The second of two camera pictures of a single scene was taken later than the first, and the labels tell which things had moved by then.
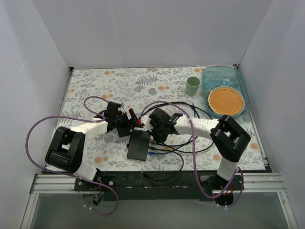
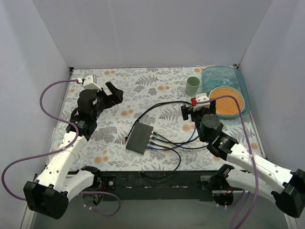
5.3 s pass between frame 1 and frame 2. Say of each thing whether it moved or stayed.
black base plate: stayed
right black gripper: moved
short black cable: moved
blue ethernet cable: moved
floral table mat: stayed
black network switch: moved
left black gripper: moved
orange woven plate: stayed
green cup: stayed
